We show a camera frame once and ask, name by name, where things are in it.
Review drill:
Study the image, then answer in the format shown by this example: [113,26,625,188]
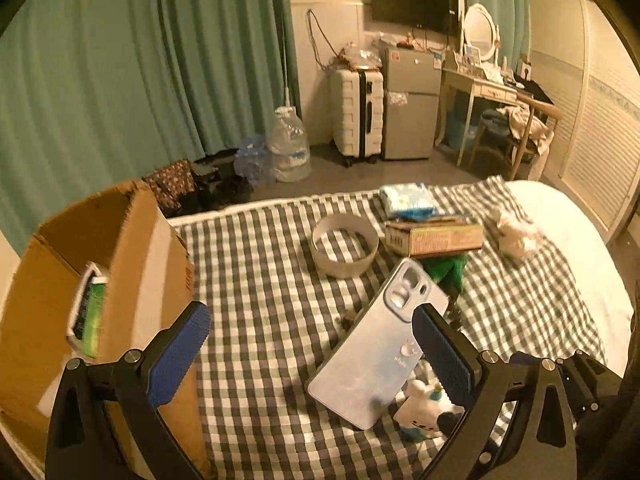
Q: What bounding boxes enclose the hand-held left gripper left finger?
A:
[45,301,213,480]

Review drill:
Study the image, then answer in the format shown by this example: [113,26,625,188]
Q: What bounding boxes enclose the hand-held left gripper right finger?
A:
[411,305,579,480]

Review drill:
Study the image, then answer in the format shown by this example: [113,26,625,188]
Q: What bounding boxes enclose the light blue phone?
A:
[306,258,449,431]

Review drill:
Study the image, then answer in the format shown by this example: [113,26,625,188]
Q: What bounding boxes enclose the cardboard box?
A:
[0,180,211,480]

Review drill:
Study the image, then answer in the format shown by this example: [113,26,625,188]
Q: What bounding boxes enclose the small white blue plush toy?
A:
[392,379,466,442]

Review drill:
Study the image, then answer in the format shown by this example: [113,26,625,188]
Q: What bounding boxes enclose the green toy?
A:
[419,254,471,313]

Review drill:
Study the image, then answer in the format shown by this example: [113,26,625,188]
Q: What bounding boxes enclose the white green packet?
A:
[65,261,112,359]

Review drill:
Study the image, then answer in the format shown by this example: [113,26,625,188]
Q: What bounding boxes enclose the brown printed carton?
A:
[385,216,485,259]

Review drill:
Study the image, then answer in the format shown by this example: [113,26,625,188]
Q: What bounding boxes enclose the checkered blanket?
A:
[167,175,608,480]

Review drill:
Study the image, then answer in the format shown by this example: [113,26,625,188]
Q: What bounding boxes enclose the white bed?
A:
[504,180,637,376]

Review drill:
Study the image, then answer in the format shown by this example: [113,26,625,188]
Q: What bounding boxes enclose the thin dark notebook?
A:
[395,214,471,225]

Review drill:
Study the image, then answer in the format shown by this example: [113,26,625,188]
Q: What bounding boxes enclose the blue tissue pack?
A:
[378,182,437,222]

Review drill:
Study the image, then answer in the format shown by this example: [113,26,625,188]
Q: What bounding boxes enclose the pile of black shoes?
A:
[180,156,256,211]

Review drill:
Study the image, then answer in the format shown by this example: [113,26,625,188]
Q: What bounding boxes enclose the brown patterned bag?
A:
[141,160,196,211]

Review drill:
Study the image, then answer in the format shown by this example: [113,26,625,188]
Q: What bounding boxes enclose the crushed blue water bottle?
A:
[234,136,273,184]

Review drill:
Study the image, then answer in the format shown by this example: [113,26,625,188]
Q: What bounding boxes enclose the blue bucket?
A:
[445,105,478,151]

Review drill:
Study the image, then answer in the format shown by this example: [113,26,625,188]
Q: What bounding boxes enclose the light clothes on chair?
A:
[500,105,556,161]

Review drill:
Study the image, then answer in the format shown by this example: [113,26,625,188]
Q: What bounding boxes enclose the large clear water bottle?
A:
[267,106,312,183]

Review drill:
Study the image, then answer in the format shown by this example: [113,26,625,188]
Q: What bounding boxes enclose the white louvered wardrobe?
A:
[525,0,640,241]

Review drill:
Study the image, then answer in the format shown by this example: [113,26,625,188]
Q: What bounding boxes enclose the grey mini fridge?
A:
[380,46,444,161]

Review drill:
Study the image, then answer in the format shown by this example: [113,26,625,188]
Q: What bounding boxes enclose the wooden chair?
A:
[467,92,563,181]

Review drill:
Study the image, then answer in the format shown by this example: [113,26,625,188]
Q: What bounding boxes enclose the white suitcase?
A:
[327,66,385,168]

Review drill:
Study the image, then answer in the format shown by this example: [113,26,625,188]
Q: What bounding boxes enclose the black garment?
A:
[515,77,556,106]

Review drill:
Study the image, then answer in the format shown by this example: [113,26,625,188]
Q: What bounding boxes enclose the white dressing table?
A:
[435,64,521,168]

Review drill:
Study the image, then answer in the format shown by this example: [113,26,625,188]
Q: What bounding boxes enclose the clear plastic bags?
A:
[330,45,383,73]

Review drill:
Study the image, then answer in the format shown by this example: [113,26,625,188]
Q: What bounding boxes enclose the oval white mirror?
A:
[462,3,501,67]

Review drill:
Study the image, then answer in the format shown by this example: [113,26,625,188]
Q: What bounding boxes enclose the narrow green curtain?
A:
[462,0,531,61]

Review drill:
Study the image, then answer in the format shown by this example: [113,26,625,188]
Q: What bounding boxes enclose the white paper ring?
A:
[310,214,380,278]

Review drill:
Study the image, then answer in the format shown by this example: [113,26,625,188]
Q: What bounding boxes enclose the black wall television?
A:
[370,0,461,37]

